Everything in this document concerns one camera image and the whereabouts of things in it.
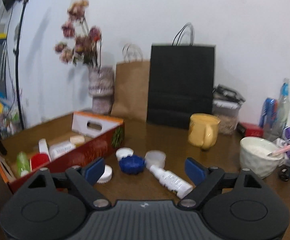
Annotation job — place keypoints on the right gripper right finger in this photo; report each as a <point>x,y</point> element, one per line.
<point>235,205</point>

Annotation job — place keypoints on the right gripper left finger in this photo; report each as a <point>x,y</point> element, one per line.
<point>54,205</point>

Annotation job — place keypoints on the green small bottle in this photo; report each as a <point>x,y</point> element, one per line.
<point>23,165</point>

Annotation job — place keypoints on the red white lint brush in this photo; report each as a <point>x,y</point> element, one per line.
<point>42,157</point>

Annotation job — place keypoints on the white ceramic bowl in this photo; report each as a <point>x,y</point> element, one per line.
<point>254,153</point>

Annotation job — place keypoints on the white spray bottle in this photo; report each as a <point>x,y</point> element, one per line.
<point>171,181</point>

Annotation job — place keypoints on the white jar lid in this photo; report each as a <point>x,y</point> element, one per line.
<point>106,176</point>

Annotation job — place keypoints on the orange cardboard box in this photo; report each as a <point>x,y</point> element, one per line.
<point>74,139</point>

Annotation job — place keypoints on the red small box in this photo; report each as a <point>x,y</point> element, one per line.
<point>249,130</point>

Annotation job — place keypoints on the yellow bear mug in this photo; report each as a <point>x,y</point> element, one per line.
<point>203,130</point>

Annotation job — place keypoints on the white round lid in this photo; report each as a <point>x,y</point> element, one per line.
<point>123,153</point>

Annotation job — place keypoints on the blue round lid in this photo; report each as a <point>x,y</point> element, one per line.
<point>132,164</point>

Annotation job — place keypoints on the blue soda can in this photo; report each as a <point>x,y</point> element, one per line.
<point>268,113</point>

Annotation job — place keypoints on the clear plastic cap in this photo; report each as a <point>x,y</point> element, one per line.
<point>156,158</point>

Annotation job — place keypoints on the clear food container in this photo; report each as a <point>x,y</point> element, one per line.
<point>227,103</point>

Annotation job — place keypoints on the pink marbled vase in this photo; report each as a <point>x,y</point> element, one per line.
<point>101,89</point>

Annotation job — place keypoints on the dried pink roses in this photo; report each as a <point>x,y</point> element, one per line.
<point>82,43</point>

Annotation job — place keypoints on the black paper bag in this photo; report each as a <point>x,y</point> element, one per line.
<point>181,80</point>

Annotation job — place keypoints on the brown paper bag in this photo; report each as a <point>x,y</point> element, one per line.
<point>131,85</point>

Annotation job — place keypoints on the black light stand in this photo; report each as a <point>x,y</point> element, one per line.
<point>8,4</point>

